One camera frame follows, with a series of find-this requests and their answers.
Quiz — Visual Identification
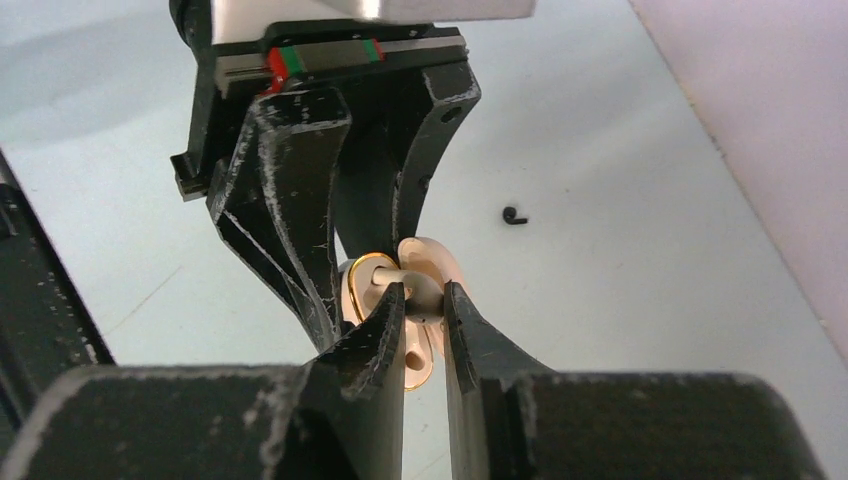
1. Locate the white earbud charging case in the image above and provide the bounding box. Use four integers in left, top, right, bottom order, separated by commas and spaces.
340, 237, 466, 391

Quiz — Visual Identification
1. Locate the white earbud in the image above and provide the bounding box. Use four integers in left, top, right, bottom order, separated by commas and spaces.
372, 267, 444, 325

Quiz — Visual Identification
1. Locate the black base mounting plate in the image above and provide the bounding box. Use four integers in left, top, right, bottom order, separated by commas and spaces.
1, 158, 115, 455

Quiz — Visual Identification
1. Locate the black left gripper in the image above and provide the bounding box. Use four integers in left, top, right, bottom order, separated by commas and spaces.
169, 1, 481, 351

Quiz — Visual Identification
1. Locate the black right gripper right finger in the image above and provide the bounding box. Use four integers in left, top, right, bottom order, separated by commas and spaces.
444, 282, 825, 479

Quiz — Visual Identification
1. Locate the black earbud far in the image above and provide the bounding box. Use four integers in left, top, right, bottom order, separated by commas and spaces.
502, 206, 529, 226

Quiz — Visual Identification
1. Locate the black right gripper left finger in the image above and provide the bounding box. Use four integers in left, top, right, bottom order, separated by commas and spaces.
1, 283, 404, 479

